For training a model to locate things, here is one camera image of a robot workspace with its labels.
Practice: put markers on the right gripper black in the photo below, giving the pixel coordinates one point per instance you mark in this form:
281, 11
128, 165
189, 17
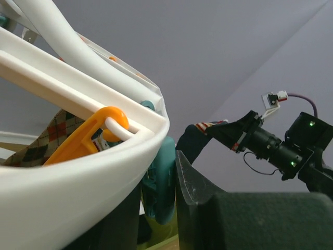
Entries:
246, 135

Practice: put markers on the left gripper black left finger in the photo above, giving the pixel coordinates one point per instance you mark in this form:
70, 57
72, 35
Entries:
118, 230

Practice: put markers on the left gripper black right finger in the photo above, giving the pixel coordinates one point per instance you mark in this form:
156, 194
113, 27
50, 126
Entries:
210, 218

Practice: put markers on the teal clothes peg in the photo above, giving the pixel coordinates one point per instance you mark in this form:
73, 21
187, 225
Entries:
158, 184

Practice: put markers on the white round sock hanger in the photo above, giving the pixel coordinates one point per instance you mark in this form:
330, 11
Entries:
96, 167

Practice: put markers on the orange clothes peg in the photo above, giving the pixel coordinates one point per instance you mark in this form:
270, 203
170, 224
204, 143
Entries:
79, 143

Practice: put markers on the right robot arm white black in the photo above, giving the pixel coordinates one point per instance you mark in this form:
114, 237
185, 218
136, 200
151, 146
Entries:
308, 131

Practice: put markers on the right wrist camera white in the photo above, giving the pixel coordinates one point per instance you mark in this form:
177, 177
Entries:
272, 101

